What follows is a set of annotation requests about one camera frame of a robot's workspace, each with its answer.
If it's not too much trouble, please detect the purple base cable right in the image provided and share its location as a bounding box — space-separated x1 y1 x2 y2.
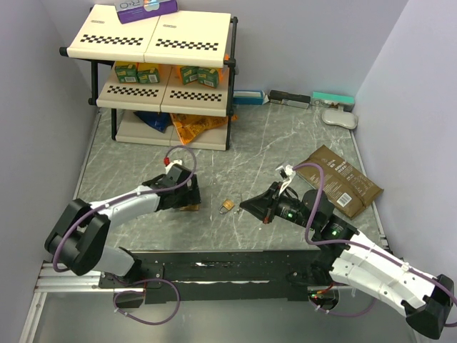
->
313 296 378 318

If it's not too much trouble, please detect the green yellow carton far left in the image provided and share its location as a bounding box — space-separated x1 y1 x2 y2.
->
114 61 139 84

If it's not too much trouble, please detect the blue white flat box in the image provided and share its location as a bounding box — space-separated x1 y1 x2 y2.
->
233 90 269 106

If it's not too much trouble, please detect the brown foil pouch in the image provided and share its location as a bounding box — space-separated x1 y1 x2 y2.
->
305 145 383 219

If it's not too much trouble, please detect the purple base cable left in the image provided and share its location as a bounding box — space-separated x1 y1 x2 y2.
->
113 278 181 327

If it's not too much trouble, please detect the black long box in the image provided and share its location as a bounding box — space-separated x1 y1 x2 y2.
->
268 90 311 109

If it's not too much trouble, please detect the cream black three-tier shelf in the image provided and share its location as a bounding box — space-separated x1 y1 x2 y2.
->
59 4 238 151

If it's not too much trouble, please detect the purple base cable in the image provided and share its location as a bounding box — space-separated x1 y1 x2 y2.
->
313 296 378 318
113 278 181 327

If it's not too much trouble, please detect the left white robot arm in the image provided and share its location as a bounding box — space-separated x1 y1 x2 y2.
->
44 162 201 287

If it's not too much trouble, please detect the blue snack bag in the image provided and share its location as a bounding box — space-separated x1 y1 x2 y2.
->
134 111 172 133

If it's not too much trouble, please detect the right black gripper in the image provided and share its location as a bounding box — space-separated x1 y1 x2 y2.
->
240 182 317 231

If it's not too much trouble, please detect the small brass padlock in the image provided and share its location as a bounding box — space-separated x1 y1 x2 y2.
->
219 199 235 214

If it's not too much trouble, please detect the purple white box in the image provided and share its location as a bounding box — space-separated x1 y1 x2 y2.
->
114 0 178 24

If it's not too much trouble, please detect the green yellow carton right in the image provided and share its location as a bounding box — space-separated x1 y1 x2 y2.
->
197 67 219 89

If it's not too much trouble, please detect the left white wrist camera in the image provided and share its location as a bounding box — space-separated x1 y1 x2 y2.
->
164 157 183 174

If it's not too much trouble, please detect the green yellow carton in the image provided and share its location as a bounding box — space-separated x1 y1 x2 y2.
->
197 67 219 89
137 63 161 84
178 66 199 85
114 61 139 84

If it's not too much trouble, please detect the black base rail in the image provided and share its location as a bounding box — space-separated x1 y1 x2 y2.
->
99 249 332 304

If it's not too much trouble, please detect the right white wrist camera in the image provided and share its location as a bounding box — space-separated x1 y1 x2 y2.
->
275 164 296 194

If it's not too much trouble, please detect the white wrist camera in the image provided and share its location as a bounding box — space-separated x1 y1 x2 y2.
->
275 164 296 194
164 157 183 174

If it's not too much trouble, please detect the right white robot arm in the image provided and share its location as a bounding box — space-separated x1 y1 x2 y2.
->
240 182 456 339

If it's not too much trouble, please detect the orange snack bag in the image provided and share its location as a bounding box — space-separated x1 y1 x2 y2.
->
170 113 230 145

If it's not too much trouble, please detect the grey white pad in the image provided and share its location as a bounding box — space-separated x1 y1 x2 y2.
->
321 109 358 130

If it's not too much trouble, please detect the large brass padlock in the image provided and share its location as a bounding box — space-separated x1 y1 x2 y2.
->
180 204 200 212

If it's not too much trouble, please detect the teal white box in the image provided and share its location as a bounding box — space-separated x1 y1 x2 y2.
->
311 91 355 111

